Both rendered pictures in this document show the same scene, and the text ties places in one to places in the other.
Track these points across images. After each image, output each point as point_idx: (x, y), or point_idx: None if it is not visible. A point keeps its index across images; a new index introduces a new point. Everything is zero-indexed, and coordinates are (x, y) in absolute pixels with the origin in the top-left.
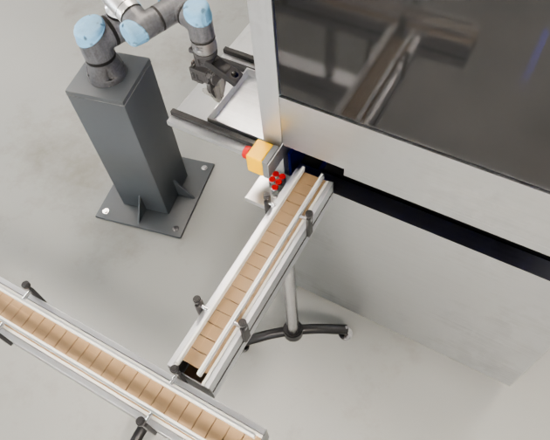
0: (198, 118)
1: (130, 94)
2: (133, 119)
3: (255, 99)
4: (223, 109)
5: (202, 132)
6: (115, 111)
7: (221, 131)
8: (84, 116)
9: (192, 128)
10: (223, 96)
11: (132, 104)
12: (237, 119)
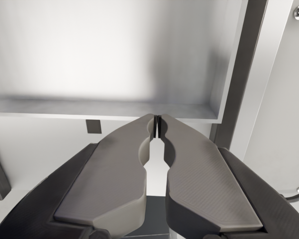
0: (215, 144)
1: (147, 236)
2: (162, 204)
3: (33, 14)
4: (137, 98)
5: (247, 107)
6: (171, 230)
7: (256, 43)
8: (176, 238)
9: (240, 139)
10: (145, 116)
11: (152, 221)
12: (155, 28)
